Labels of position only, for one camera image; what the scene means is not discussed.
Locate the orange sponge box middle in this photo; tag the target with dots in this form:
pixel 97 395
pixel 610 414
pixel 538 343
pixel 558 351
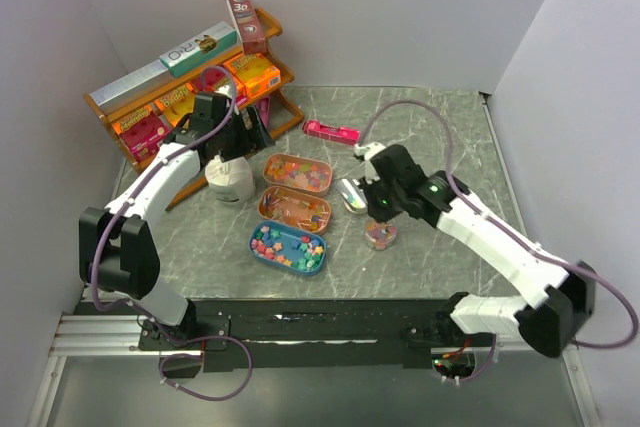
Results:
pixel 177 103

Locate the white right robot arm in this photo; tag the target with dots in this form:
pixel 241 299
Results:
pixel 551 303

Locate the pink box on table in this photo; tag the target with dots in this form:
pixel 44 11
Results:
pixel 343 135

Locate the pink tin of gummies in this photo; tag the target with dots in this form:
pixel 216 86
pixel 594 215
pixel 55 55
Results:
pixel 304 175

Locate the red orange sponge box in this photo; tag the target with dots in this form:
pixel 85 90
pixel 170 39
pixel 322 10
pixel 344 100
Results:
pixel 213 80

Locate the pink slim box upright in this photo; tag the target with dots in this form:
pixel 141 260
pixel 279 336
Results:
pixel 263 109

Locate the red tall carton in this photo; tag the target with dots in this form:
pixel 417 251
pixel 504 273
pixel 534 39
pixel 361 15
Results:
pixel 248 26

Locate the teal long box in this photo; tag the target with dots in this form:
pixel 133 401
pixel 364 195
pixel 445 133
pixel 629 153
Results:
pixel 199 49

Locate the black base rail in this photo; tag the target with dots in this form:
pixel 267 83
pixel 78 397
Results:
pixel 279 333

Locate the silver long box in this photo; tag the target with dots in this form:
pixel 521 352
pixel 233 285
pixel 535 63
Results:
pixel 130 84

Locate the gold jar lid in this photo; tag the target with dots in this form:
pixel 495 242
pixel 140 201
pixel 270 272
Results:
pixel 356 211

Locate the blue tin of star candies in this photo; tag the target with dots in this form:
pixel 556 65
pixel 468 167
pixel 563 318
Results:
pixel 287 248

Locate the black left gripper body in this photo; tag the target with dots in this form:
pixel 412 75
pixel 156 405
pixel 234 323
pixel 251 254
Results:
pixel 237 141

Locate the pink sponge box left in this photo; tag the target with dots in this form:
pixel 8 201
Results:
pixel 142 131

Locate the white toilet paper roll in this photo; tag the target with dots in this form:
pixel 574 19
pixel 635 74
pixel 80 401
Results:
pixel 231 181

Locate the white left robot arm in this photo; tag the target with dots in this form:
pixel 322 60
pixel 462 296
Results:
pixel 118 258

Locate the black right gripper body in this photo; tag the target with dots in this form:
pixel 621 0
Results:
pixel 385 200

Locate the orange sponge box right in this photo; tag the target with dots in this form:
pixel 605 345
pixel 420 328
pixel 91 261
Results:
pixel 255 72

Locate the clear plastic jar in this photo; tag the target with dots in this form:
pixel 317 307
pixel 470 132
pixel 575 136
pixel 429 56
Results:
pixel 380 235

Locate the silver metal scoop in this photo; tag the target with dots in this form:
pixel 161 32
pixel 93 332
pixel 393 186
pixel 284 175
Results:
pixel 351 193

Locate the pink tin of lollipops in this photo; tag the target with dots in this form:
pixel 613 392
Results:
pixel 295 209

